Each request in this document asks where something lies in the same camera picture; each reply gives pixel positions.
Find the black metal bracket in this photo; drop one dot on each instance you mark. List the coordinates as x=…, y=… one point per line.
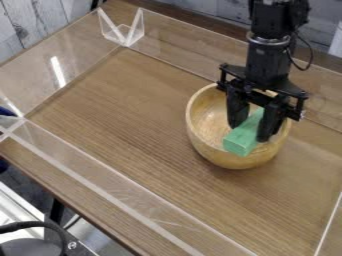
x=76, y=248

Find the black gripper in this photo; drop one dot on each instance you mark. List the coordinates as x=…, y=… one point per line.
x=282, y=100

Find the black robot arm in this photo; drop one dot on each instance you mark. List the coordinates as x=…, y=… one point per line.
x=259, y=83

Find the green rectangular block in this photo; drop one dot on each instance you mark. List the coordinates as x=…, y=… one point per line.
x=239, y=141

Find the clear acrylic tray walls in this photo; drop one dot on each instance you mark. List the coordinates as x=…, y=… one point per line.
x=96, y=131

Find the black table leg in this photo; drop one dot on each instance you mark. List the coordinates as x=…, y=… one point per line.
x=56, y=211

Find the light wooden bowl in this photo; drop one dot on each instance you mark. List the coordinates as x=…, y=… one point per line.
x=207, y=126

